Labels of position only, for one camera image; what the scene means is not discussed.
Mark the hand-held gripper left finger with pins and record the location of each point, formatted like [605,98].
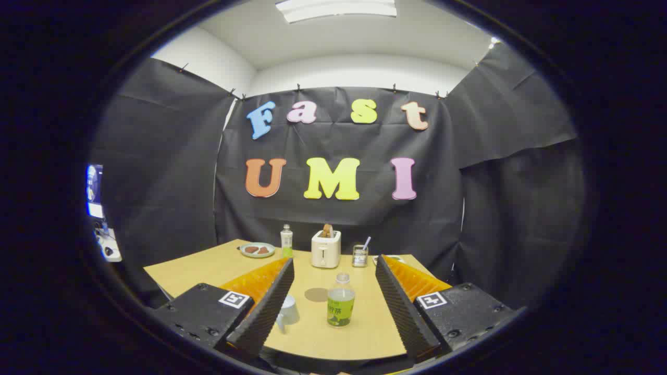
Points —
[266,312]

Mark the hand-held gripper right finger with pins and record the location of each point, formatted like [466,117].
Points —
[401,312]

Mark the white cup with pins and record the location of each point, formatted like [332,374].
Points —
[289,312]

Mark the round brown coaster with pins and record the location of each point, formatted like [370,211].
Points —
[315,295]

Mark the green label juice bottle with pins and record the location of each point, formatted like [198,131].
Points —
[341,307]

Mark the tall slim green tea bottle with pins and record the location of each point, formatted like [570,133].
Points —
[286,242]

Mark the white divided snack tray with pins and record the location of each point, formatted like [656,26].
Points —
[394,258]

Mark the pale green plate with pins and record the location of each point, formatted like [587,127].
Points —
[249,255]

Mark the wooden table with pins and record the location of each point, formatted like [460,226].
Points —
[208,268]

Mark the pale striped straw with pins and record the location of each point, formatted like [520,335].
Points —
[366,243]

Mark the white toaster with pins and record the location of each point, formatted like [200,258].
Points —
[325,252]

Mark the brown bread slice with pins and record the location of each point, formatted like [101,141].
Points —
[328,231]

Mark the black backdrop cloth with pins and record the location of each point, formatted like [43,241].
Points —
[338,213]

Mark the lit monitor screen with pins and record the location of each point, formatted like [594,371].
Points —
[95,190]

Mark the ceiling light panel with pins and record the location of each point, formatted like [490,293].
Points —
[336,9]

